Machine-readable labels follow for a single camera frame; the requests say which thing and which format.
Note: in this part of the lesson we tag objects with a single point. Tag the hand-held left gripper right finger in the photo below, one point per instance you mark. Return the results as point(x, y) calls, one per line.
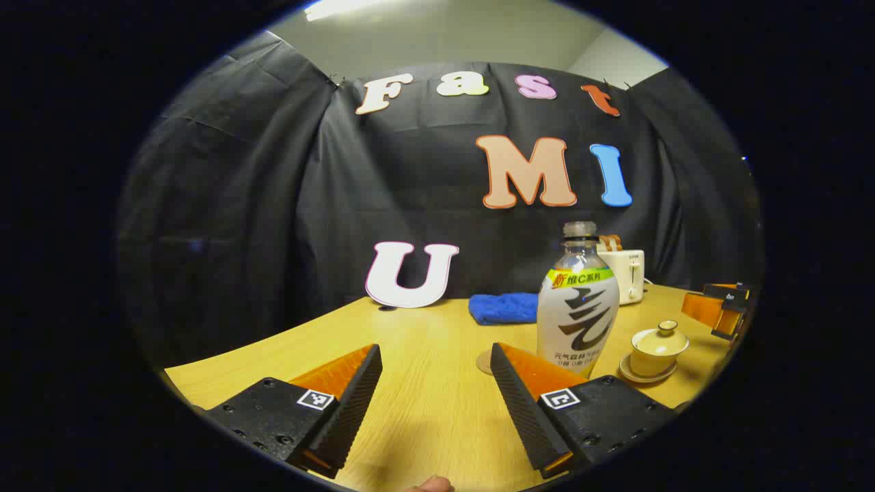
point(519, 410)

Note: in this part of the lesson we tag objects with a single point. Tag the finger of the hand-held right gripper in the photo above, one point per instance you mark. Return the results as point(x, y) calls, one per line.
point(704, 309)
point(731, 291)

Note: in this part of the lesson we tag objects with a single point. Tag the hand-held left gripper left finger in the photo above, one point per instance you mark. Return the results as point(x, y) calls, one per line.
point(355, 403)

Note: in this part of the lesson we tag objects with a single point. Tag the cream teacup lid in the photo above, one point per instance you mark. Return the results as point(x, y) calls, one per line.
point(660, 336)

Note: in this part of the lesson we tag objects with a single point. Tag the round cork coaster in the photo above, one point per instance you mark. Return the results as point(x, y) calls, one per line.
point(484, 362)

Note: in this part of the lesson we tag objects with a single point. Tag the cream teacup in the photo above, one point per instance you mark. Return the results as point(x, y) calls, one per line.
point(657, 362)

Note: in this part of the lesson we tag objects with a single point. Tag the clear water bottle white label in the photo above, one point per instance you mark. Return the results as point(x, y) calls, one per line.
point(577, 321)

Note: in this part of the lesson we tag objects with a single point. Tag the white toaster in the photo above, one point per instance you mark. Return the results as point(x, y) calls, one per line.
point(627, 277)

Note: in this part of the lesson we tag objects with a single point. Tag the cream saucer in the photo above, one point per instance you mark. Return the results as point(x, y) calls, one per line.
point(639, 377)

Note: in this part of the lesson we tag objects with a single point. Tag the blue towel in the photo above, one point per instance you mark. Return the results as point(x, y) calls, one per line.
point(502, 309)

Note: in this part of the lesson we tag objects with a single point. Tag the toasted bread slice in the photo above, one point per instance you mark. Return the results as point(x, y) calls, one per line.
point(603, 244)
point(614, 242)

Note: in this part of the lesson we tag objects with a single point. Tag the black backdrop cloth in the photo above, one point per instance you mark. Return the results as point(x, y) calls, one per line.
point(273, 205)

